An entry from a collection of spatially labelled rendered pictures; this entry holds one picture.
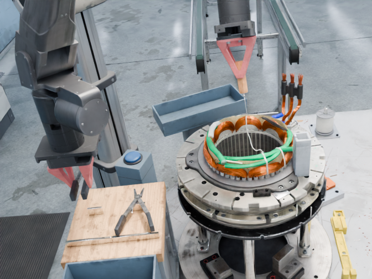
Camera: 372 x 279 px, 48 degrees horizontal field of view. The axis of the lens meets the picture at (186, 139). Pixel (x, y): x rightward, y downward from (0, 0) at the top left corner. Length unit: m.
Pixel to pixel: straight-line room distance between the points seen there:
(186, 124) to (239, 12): 0.46
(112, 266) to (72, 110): 0.33
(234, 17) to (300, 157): 0.29
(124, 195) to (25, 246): 1.60
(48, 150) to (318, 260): 0.70
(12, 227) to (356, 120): 1.91
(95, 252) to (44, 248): 1.59
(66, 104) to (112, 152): 0.63
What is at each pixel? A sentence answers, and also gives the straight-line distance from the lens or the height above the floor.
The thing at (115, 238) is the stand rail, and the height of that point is 1.08.
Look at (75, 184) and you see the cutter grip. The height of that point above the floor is 1.19.
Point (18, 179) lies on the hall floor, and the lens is 2.99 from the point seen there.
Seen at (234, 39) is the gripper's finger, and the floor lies 1.37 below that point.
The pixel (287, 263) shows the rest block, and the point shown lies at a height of 0.84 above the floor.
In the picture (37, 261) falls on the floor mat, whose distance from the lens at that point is 2.37.
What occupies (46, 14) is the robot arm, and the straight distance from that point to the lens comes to 0.60.
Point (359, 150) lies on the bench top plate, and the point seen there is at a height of 0.78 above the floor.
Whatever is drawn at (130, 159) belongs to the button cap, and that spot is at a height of 1.04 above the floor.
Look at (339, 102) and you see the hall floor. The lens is 3.24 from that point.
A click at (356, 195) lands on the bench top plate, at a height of 0.78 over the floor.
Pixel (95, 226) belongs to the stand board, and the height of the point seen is 1.07.
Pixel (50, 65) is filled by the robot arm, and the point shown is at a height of 1.43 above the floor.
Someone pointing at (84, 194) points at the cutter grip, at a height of 1.19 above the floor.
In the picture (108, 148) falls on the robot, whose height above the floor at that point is 0.98.
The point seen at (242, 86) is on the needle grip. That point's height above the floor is 1.28.
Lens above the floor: 1.67
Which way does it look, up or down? 35 degrees down
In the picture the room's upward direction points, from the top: 9 degrees counter-clockwise
